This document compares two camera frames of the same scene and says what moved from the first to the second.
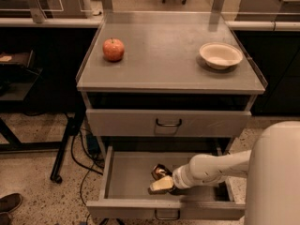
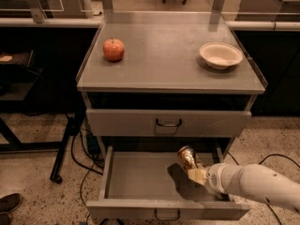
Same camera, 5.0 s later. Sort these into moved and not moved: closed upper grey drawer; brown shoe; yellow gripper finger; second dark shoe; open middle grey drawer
Moved: yellow gripper finger
Not moved: brown shoe; second dark shoe; open middle grey drawer; closed upper grey drawer
